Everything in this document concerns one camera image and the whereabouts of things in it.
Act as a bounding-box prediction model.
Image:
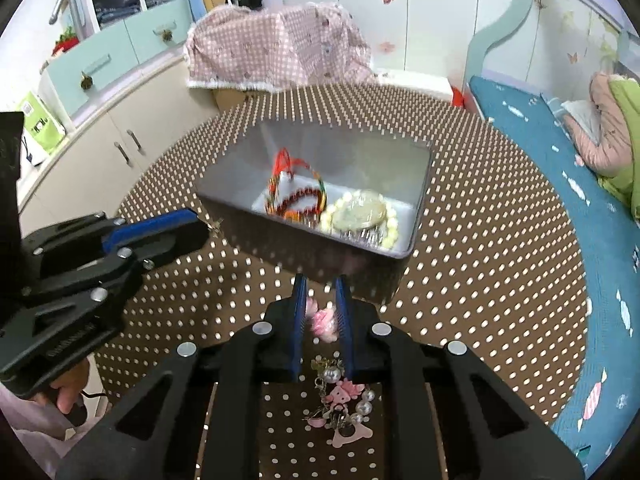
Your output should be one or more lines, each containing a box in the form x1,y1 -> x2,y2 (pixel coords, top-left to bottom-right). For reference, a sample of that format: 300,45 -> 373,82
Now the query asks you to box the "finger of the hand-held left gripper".
100,208 -> 201,257
119,216 -> 212,272

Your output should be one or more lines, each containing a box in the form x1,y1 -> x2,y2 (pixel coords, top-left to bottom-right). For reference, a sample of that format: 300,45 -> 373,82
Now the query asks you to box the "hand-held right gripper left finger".
55,274 -> 308,480

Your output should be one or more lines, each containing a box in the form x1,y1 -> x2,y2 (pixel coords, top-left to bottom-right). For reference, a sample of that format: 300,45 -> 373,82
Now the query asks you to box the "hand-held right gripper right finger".
334,275 -> 586,480

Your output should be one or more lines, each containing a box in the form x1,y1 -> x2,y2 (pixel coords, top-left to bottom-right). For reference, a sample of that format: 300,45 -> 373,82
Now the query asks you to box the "grey metal tin box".
194,120 -> 435,306

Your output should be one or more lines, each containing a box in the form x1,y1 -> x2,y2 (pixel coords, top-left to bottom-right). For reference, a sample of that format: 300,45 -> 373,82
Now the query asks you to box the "pink charm pearl chain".
302,297 -> 376,448

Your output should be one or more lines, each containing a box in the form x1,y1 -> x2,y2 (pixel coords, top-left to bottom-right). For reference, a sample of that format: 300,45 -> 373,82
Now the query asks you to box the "cream bead bracelet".
320,189 -> 401,248

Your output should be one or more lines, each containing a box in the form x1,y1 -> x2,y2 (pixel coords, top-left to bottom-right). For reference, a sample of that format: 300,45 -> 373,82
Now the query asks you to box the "pale jade pendant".
332,194 -> 386,231

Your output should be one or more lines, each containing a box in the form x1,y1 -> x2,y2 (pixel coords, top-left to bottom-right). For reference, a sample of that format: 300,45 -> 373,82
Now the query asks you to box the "red cord bracelet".
267,147 -> 328,221

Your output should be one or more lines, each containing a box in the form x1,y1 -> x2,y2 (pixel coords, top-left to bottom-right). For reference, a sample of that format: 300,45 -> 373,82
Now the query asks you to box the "person's left forearm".
0,387 -> 68,466

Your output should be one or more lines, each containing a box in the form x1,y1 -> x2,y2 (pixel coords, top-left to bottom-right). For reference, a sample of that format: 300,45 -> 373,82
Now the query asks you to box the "person's left hand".
32,357 -> 93,416

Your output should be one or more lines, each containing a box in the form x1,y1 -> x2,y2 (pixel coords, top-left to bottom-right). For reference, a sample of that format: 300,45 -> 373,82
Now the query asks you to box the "beige cabinet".
17,55 -> 251,231

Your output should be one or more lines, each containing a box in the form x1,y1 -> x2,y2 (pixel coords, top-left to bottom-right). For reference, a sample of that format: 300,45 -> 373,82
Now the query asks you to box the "round polka dot table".
92,82 -> 588,480

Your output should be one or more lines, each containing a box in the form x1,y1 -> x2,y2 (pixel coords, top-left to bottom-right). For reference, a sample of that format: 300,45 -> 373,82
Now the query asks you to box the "green bag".
17,91 -> 67,156

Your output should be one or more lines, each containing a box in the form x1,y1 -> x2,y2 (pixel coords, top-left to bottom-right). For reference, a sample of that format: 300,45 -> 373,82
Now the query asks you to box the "cardboard box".
215,87 -> 281,111

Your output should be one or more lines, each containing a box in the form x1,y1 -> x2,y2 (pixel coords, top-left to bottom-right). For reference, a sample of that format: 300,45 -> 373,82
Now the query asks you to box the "teal drawer unit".
42,0 -> 193,116

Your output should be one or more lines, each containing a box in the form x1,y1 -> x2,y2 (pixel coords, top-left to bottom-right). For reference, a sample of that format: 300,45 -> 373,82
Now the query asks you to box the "red potted plant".
52,27 -> 81,56

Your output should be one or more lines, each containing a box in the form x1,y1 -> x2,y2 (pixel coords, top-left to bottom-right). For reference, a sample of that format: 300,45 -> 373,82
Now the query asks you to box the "pink checked cloth cover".
184,2 -> 376,93

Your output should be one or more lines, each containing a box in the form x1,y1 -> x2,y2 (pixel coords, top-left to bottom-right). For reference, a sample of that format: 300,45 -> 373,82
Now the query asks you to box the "teal candy print bed sheet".
467,75 -> 640,461

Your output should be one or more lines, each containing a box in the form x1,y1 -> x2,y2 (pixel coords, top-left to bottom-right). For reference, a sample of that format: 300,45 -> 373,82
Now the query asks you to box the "white pillow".
562,100 -> 601,136

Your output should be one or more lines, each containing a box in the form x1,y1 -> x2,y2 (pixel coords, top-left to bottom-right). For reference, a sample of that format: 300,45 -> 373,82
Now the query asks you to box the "white wardrobe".
260,0 -> 481,73

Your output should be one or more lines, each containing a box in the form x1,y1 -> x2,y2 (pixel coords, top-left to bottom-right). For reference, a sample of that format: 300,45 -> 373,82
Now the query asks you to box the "green blanket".
597,72 -> 640,221

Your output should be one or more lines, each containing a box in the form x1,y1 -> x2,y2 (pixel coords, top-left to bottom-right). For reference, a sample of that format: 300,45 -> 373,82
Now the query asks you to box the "teal bunk bed frame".
462,0 -> 538,111

